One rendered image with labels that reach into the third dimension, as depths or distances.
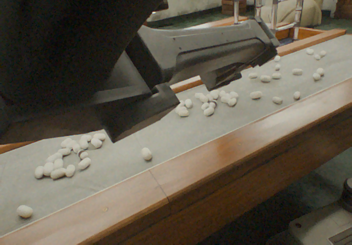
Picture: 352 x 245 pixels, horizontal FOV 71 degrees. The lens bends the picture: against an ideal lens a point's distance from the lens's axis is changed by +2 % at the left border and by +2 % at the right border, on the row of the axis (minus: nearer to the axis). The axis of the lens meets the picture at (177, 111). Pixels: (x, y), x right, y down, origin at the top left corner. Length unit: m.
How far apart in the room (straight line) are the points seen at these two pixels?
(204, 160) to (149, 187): 0.13
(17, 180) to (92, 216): 0.27
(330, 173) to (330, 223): 0.89
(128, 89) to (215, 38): 0.18
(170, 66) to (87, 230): 0.34
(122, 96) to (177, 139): 0.49
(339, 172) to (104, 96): 1.66
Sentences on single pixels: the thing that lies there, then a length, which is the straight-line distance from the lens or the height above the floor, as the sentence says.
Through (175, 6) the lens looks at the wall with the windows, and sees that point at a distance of 6.46.
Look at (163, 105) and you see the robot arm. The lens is 0.20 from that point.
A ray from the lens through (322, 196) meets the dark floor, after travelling 1.58.
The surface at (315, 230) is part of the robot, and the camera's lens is 0.83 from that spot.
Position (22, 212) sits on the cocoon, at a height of 0.76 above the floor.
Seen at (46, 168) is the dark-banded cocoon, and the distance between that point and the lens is 0.66.
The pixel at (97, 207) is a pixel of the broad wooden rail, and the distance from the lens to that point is 0.51.
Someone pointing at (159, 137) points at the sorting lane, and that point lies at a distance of 0.67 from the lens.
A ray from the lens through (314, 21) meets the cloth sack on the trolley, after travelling 3.88.
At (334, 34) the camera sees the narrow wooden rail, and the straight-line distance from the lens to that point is 1.46.
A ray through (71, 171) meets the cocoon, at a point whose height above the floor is 0.75.
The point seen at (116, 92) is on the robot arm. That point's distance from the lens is 0.17.
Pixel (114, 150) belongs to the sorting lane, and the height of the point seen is 0.74.
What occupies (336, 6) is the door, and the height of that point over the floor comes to 0.20.
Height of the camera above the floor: 1.13
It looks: 30 degrees down
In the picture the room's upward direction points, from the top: 7 degrees counter-clockwise
